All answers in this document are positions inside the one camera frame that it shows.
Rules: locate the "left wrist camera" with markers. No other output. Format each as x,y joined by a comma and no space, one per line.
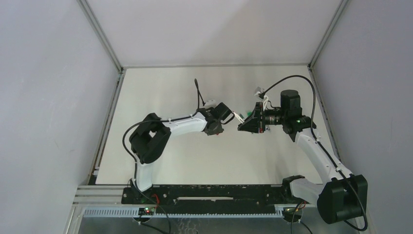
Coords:
210,104

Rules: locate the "white marker red tip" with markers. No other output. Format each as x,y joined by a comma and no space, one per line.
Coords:
238,117

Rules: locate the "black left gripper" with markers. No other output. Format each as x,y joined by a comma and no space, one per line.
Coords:
221,114

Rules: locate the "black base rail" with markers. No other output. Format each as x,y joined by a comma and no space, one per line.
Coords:
212,199

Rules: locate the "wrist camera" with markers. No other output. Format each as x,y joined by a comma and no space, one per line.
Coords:
210,104
260,94

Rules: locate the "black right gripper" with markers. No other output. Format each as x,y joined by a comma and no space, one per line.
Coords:
258,118

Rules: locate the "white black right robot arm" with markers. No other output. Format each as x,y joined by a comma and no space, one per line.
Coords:
341,195

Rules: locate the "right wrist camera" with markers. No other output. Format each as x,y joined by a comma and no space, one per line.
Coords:
260,94

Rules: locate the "aluminium frame rail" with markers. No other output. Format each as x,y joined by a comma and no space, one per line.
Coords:
89,195

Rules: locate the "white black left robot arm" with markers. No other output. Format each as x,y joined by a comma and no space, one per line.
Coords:
145,141

